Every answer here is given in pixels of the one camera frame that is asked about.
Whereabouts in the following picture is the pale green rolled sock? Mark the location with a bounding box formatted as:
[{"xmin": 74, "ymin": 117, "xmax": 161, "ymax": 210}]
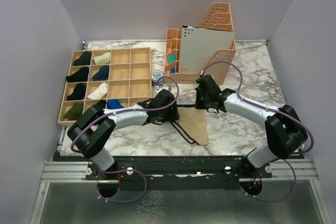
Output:
[{"xmin": 93, "ymin": 52, "xmax": 111, "ymax": 65}]

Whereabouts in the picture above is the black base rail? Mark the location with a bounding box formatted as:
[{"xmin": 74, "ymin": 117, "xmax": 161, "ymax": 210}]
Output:
[{"xmin": 86, "ymin": 156, "xmax": 272, "ymax": 191}]

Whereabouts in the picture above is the white rolled sock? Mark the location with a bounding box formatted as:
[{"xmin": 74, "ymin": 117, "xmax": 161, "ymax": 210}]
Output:
[{"xmin": 87, "ymin": 82, "xmax": 108, "ymax": 100}]

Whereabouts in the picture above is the peach file organizer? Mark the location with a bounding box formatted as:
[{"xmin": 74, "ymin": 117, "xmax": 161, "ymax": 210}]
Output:
[{"xmin": 164, "ymin": 2, "xmax": 236, "ymax": 85}]

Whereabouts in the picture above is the beige underwear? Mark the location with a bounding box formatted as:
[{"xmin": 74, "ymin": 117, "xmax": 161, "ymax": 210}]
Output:
[{"xmin": 171, "ymin": 106, "xmax": 208, "ymax": 146}]

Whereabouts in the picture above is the blue patterned round tin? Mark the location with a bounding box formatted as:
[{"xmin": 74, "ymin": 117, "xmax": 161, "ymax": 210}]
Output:
[{"xmin": 151, "ymin": 70, "xmax": 164, "ymax": 86}]

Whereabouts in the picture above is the black rolled sock top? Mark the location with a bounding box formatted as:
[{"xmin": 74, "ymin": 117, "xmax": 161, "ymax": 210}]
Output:
[{"xmin": 73, "ymin": 51, "xmax": 92, "ymax": 66}]

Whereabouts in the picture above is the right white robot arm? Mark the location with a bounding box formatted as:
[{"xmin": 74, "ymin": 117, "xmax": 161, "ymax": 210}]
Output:
[{"xmin": 195, "ymin": 74, "xmax": 308, "ymax": 177}]

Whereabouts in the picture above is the aluminium extrusion rail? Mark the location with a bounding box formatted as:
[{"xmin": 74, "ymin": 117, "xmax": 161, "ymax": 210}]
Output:
[{"xmin": 40, "ymin": 162, "xmax": 89, "ymax": 183}]

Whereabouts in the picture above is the black rolled sock bottom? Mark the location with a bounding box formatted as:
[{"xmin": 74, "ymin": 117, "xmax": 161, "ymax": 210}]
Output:
[{"xmin": 87, "ymin": 100, "xmax": 106, "ymax": 109}]

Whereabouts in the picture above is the blue boxer underwear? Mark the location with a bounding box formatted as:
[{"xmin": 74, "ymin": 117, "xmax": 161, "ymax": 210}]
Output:
[{"xmin": 106, "ymin": 99, "xmax": 124, "ymax": 110}]

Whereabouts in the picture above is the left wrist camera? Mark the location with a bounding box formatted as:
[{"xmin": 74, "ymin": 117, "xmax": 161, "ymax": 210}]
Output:
[{"xmin": 154, "ymin": 83, "xmax": 172, "ymax": 93}]

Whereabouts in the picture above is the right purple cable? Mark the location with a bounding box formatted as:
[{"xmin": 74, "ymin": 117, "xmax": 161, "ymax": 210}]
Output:
[{"xmin": 201, "ymin": 61, "xmax": 315, "ymax": 203}]

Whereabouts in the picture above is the navy rolled sock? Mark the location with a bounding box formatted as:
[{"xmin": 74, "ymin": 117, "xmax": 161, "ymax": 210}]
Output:
[{"xmin": 92, "ymin": 65, "xmax": 109, "ymax": 81}]

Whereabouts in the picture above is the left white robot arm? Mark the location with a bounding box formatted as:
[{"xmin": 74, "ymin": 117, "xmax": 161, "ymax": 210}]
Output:
[{"xmin": 67, "ymin": 89, "xmax": 177, "ymax": 179}]

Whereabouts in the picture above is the black rolled sock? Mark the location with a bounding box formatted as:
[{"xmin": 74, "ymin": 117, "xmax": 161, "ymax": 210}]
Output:
[
  {"xmin": 66, "ymin": 83, "xmax": 86, "ymax": 101},
  {"xmin": 87, "ymin": 100, "xmax": 106, "ymax": 109},
  {"xmin": 66, "ymin": 67, "xmax": 89, "ymax": 83},
  {"xmin": 73, "ymin": 51, "xmax": 92, "ymax": 66}
]

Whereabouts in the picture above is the grey white folder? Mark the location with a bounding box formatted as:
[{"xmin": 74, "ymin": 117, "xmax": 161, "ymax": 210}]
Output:
[{"xmin": 179, "ymin": 26, "xmax": 235, "ymax": 73}]

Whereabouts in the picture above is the dark green rolled sock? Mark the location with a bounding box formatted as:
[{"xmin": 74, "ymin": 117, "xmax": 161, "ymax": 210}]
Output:
[{"xmin": 64, "ymin": 103, "xmax": 83, "ymax": 121}]

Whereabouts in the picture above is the wooden compartment tray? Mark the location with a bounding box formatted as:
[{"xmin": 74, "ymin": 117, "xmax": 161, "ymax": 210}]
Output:
[{"xmin": 58, "ymin": 47, "xmax": 152, "ymax": 126}]

